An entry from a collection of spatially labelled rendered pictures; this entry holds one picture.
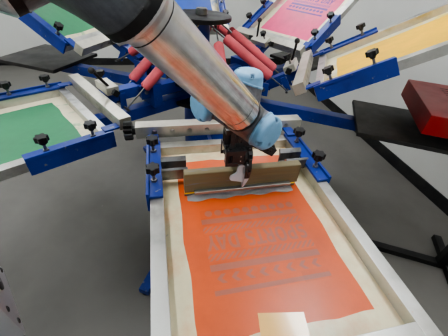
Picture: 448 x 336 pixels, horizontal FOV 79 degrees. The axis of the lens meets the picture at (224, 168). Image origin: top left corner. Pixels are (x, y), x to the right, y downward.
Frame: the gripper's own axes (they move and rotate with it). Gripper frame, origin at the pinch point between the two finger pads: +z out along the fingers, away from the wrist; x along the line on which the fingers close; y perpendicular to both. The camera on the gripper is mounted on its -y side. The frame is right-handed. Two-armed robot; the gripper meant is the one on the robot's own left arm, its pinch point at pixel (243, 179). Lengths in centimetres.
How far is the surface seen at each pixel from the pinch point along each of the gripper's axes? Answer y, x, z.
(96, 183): 83, -121, 100
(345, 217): -26.1, 19.4, 1.3
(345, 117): -71, -49, 8
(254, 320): 8.0, 40.6, 4.6
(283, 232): -7.4, 19.2, 4.8
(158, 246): 27.5, 20.6, 1.0
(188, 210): 18.5, 6.5, 4.7
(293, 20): -72, -136, -22
